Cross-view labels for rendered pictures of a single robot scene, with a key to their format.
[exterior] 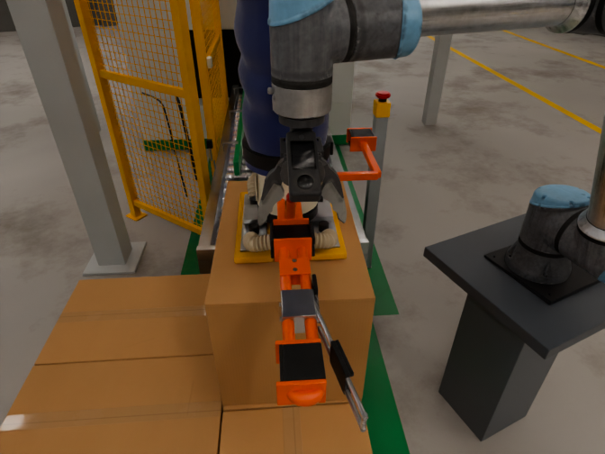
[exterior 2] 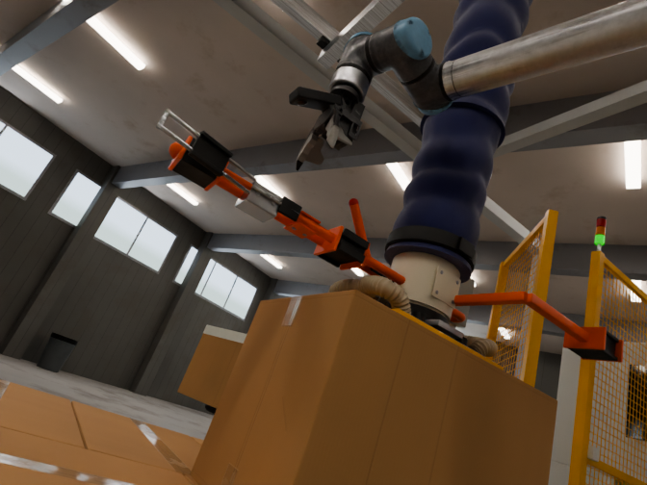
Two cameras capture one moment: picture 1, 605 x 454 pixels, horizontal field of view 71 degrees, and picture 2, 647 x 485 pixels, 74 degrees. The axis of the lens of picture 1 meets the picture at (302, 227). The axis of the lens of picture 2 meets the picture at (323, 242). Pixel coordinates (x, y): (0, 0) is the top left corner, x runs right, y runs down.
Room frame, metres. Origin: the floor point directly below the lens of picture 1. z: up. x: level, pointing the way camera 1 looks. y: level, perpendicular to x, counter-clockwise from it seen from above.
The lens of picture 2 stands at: (0.39, -0.77, 0.73)
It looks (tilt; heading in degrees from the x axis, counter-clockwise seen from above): 22 degrees up; 67
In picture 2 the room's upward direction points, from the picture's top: 20 degrees clockwise
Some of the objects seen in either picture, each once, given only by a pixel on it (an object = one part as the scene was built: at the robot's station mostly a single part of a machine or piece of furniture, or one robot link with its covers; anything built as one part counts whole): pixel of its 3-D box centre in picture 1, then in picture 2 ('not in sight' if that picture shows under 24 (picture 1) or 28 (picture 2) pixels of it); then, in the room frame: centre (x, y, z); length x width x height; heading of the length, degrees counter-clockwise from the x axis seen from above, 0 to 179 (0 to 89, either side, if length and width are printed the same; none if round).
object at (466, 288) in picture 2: not in sight; (456, 296); (2.06, 1.04, 1.62); 0.20 x 0.05 x 0.30; 4
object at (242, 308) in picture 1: (288, 279); (379, 436); (1.02, 0.04, 0.74); 0.60 x 0.40 x 0.40; 3
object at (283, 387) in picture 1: (299, 370); (198, 165); (0.42, 0.00, 1.08); 0.08 x 0.07 x 0.05; 4
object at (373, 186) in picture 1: (372, 193); not in sight; (2.00, -0.38, 0.50); 0.07 x 0.07 x 1.00; 4
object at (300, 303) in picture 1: (298, 311); (259, 202); (0.56, 0.01, 1.07); 0.07 x 0.07 x 0.04; 4
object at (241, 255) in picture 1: (255, 219); not in sight; (1.01, 0.14, 0.98); 0.34 x 0.10 x 0.05; 4
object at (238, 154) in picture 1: (237, 116); not in sight; (2.89, 0.46, 0.60); 1.60 x 0.11 x 0.09; 4
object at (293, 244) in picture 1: (292, 239); (341, 248); (0.77, 0.02, 1.08); 0.10 x 0.08 x 0.06; 94
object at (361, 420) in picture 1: (334, 340); (237, 170); (0.48, -0.05, 1.08); 0.31 x 0.03 x 0.05; 17
